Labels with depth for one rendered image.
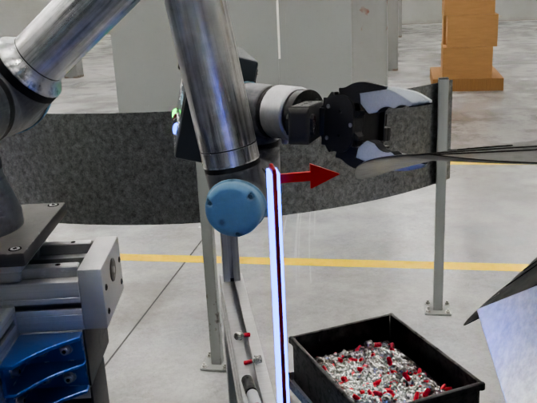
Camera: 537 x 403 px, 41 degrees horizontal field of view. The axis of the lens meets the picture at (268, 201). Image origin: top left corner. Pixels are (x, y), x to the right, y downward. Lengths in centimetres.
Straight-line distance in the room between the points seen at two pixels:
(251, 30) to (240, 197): 596
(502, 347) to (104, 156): 194
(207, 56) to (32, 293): 41
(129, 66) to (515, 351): 660
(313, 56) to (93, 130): 440
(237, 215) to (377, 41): 412
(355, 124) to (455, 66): 794
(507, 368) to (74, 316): 57
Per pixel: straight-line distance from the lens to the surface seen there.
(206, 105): 90
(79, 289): 103
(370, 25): 497
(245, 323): 111
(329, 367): 100
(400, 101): 86
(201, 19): 89
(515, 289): 94
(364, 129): 92
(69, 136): 259
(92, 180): 260
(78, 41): 109
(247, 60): 123
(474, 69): 884
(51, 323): 106
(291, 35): 677
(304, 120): 85
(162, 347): 291
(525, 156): 69
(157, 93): 715
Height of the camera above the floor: 136
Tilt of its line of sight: 17 degrees down
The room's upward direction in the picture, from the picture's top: 3 degrees counter-clockwise
